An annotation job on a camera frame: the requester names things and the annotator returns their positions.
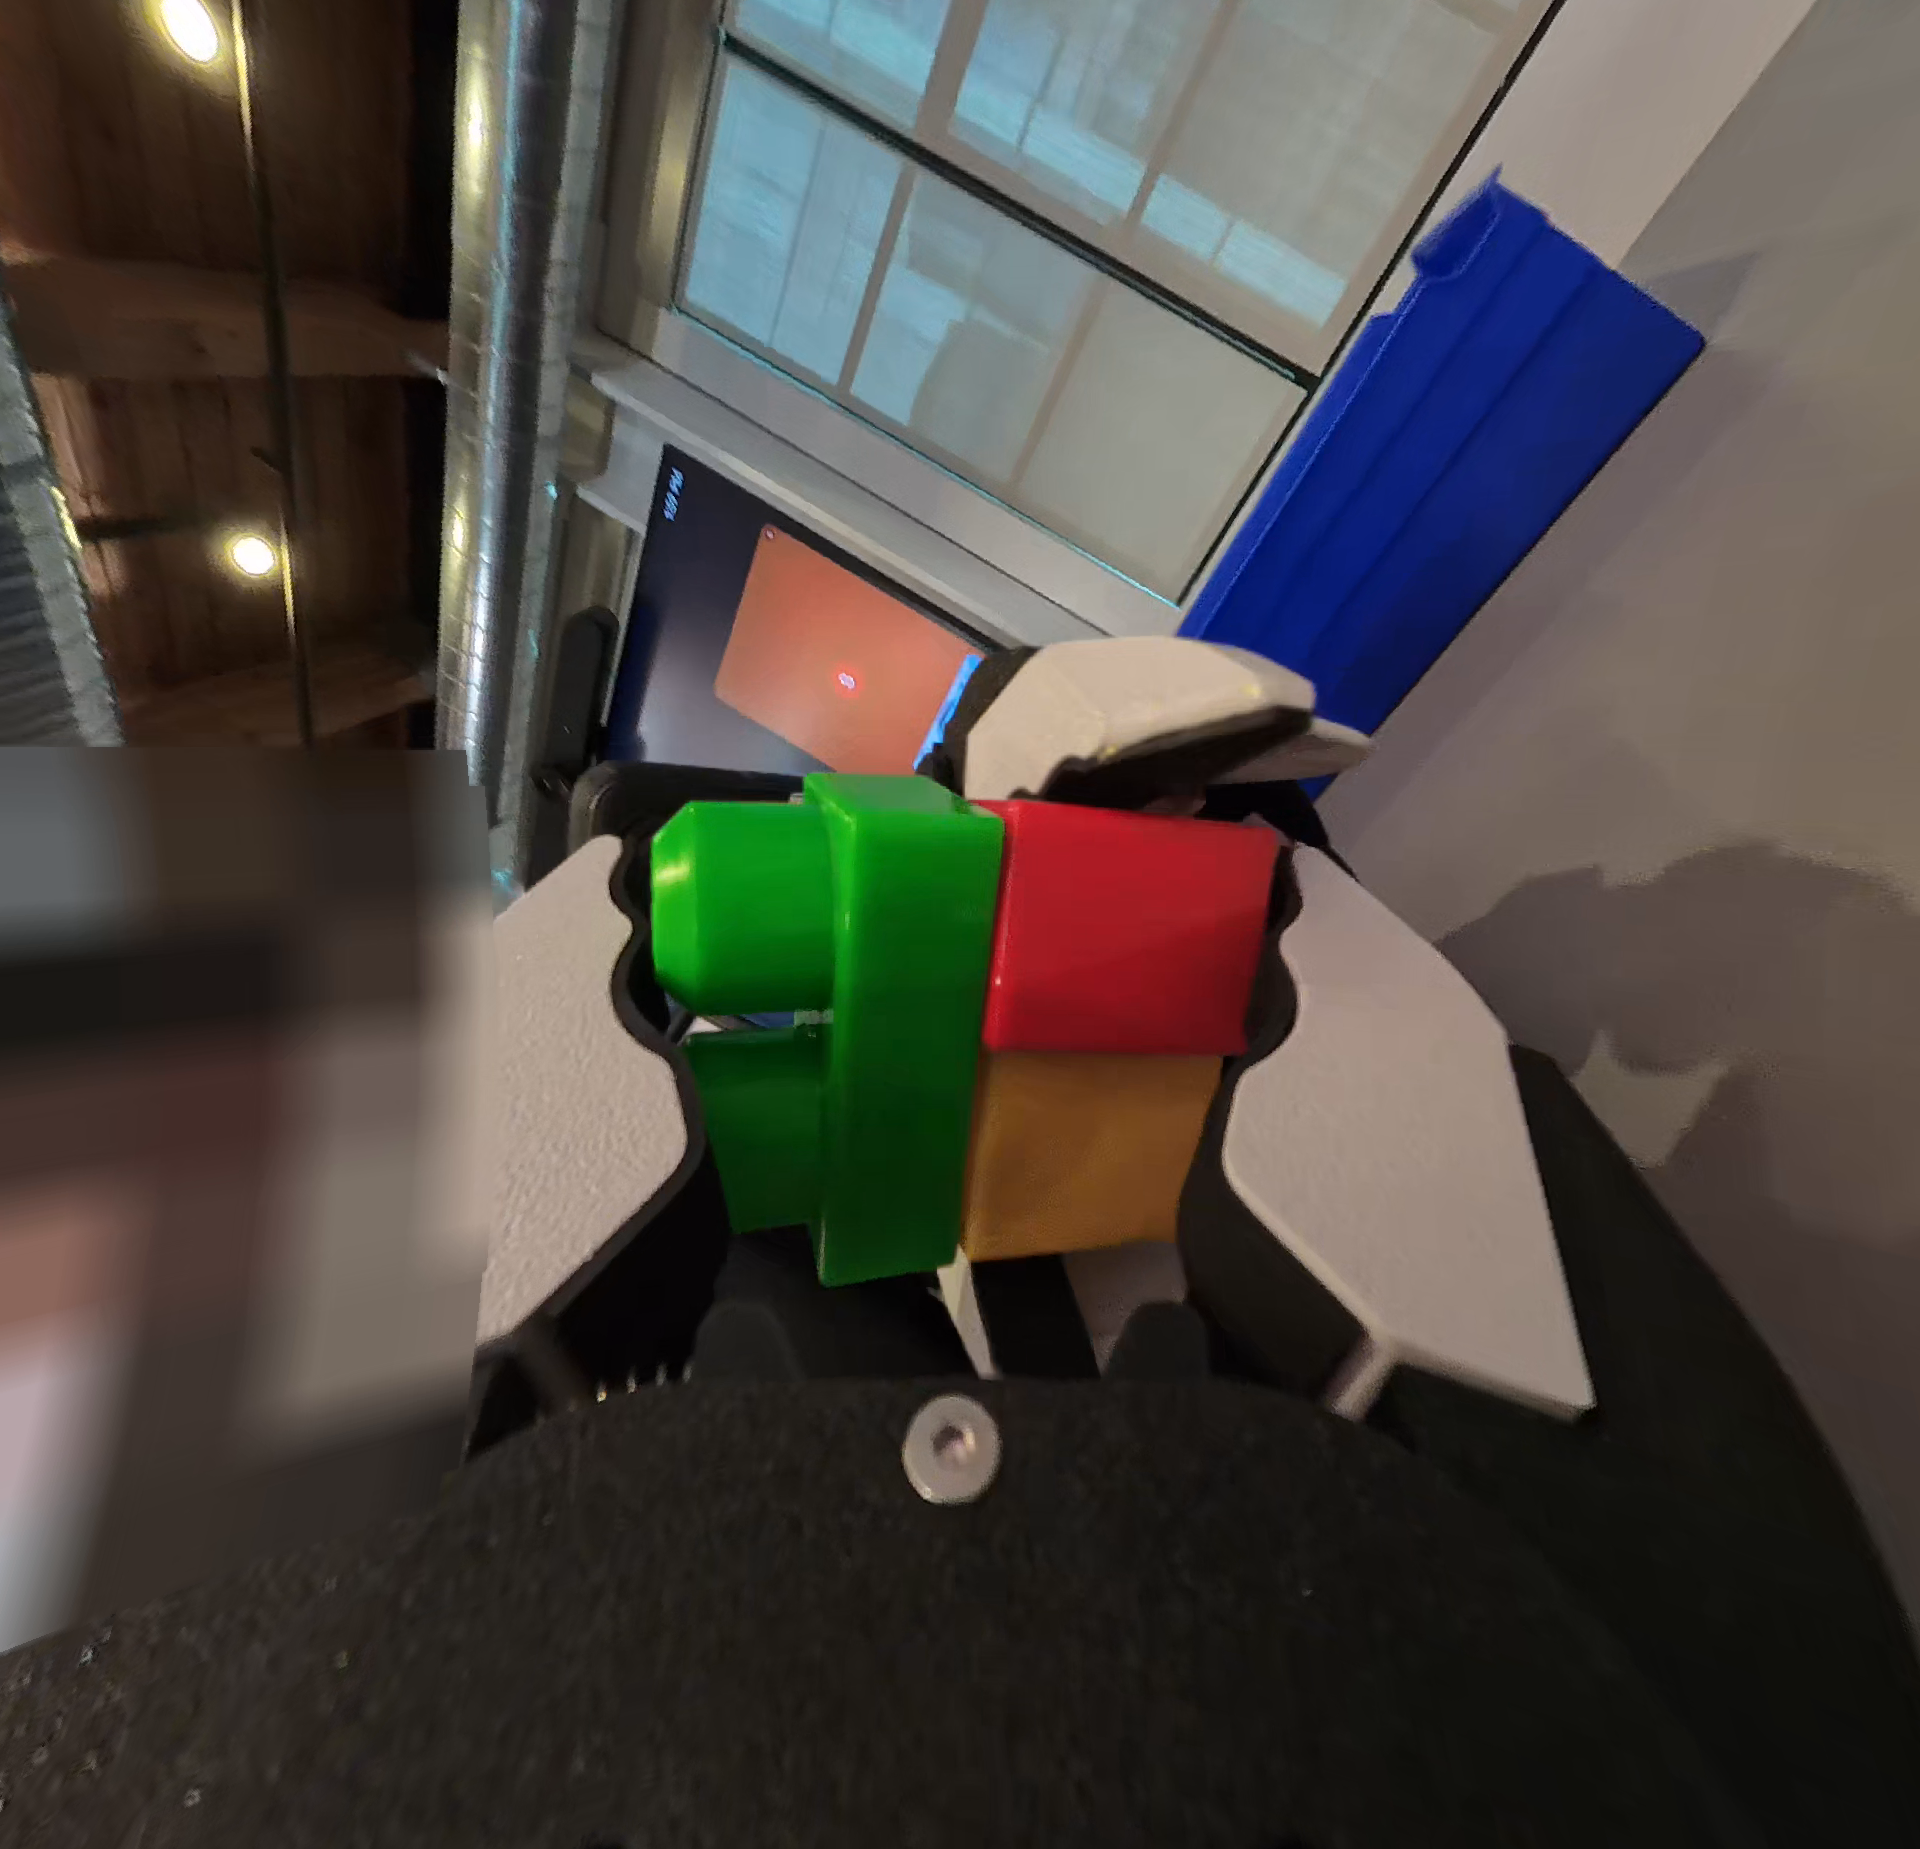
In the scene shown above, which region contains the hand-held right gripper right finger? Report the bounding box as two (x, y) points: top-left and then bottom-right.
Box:
(1182, 843), (1598, 1426)

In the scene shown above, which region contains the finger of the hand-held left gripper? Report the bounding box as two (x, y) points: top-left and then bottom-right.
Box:
(957, 638), (1378, 807)
(932, 1256), (1017, 1383)

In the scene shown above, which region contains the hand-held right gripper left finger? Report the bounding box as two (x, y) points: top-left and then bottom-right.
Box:
(476, 840), (731, 1363)

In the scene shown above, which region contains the yellow mega block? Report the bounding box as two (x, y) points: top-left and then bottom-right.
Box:
(957, 1046), (1233, 1263)

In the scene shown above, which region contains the red mega block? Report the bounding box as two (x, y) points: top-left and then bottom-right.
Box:
(983, 796), (1293, 1062)

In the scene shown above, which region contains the green mega block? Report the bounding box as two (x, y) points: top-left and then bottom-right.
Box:
(649, 776), (1008, 1287)

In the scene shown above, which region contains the blue storage bin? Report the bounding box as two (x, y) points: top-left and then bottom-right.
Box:
(1177, 176), (1706, 740)

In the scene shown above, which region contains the computer monitor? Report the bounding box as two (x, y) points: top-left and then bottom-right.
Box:
(602, 446), (993, 777)

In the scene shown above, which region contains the black webcam bar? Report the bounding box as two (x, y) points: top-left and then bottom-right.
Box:
(529, 608), (620, 807)

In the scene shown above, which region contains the glass window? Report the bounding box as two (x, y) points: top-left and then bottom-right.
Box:
(586, 0), (1607, 607)

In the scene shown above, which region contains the silver duct pipe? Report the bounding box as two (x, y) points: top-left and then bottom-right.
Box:
(0, 320), (123, 747)
(435, 0), (633, 801)

